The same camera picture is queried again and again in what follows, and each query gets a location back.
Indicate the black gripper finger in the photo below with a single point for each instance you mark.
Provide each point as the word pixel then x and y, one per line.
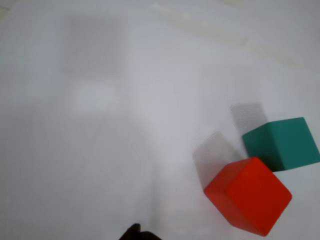
pixel 150 236
pixel 133 233

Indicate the red cube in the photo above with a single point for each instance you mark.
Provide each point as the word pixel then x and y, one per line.
pixel 250 197

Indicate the teal cube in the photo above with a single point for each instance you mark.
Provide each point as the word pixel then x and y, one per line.
pixel 287 142

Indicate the small white paper sheet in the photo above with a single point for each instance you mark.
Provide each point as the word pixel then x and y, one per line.
pixel 75 125

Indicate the yellowed clear tape strip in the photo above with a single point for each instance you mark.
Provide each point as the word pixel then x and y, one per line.
pixel 225 35

